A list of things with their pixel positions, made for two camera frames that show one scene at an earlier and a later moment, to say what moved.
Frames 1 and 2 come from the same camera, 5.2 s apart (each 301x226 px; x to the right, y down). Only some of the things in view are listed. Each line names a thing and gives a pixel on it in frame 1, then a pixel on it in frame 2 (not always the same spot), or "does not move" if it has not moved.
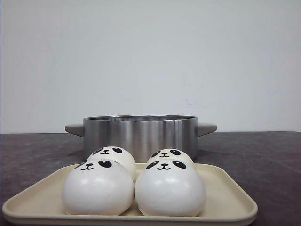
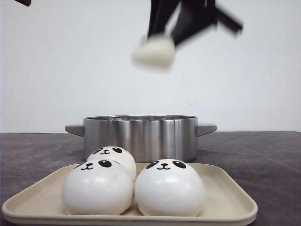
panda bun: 100,187 does not move
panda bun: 171,153 to 157,52
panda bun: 170,188 does not move
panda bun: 117,154 does not move
